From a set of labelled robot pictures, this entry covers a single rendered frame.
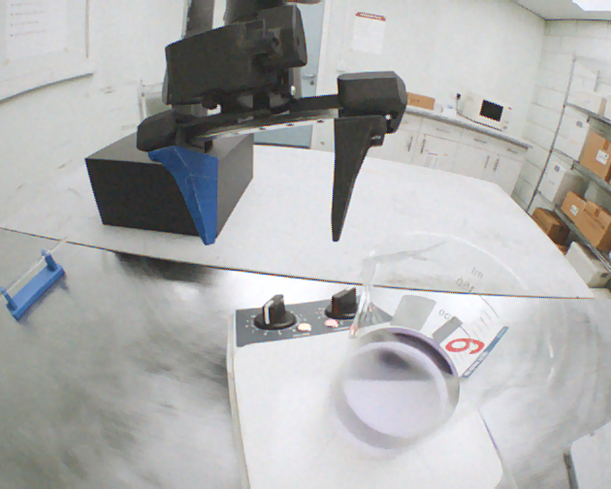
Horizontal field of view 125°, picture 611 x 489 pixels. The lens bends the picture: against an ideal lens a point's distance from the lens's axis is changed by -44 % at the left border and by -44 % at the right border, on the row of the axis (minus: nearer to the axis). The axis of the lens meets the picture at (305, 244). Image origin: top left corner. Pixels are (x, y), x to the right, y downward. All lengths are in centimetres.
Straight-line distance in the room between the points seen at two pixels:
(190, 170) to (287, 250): 20
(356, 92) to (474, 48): 322
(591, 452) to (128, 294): 53
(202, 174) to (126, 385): 19
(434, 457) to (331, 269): 25
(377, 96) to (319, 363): 14
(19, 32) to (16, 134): 52
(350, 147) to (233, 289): 20
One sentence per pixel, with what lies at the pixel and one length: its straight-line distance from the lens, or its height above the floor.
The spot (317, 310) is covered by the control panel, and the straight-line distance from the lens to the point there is 23.
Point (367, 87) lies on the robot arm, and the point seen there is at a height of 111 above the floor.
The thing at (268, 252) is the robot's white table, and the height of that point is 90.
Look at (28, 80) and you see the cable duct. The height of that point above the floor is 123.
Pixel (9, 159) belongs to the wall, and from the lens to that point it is 164.
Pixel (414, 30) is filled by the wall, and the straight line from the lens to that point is 312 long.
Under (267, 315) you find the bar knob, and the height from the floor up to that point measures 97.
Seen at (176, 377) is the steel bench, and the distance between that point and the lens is 26.
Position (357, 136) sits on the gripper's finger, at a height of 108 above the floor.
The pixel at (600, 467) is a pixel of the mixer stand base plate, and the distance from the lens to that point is 38.
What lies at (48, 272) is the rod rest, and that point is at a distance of 43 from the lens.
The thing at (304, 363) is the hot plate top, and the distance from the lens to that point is 15.
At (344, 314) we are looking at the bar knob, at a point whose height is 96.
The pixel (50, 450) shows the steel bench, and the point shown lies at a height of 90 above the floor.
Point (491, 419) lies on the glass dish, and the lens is 28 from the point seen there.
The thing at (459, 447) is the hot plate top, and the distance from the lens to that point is 16.
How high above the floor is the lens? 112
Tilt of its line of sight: 37 degrees down
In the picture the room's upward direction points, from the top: 6 degrees clockwise
